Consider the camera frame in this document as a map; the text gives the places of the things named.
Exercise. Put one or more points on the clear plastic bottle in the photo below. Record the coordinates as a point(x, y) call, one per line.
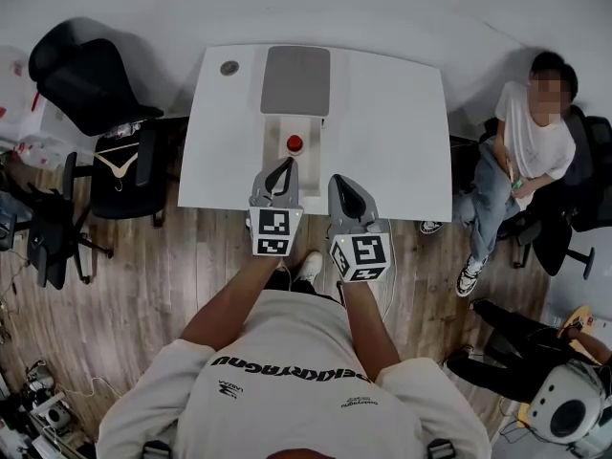
point(123, 130)

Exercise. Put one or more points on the dark red round object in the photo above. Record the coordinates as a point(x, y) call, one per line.
point(295, 143)

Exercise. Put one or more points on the white head-worn camera rig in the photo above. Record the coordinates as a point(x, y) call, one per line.
point(566, 404)

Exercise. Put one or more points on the person's right forearm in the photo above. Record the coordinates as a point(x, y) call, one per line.
point(370, 333)

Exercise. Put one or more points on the black office chair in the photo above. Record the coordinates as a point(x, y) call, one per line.
point(48, 242)
point(583, 208)
point(91, 84)

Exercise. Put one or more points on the person's white printed t-shirt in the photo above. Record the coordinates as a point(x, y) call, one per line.
point(296, 399)

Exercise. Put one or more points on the person's left forearm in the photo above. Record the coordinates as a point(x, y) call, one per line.
point(234, 309)

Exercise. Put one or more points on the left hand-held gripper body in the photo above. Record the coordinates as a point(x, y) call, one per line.
point(275, 230)

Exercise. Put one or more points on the round wooden side table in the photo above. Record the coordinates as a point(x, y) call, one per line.
point(581, 316)

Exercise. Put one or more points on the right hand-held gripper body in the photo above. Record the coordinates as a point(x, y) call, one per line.
point(363, 254)

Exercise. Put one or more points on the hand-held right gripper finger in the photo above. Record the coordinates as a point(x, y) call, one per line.
point(337, 206)
point(365, 213)

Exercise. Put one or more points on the white camera device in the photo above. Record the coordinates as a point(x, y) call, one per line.
point(57, 417)

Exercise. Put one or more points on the pile of clear plastic jugs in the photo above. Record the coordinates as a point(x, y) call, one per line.
point(24, 113)

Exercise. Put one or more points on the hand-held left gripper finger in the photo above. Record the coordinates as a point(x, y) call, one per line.
point(260, 189)
point(290, 191)

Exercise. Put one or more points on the person's white shoe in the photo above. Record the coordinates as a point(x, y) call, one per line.
point(308, 265)

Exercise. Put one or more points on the wooden clothes hanger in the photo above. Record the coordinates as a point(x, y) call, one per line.
point(117, 165)

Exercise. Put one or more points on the person's black trouser leg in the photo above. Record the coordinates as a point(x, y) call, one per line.
point(306, 286)

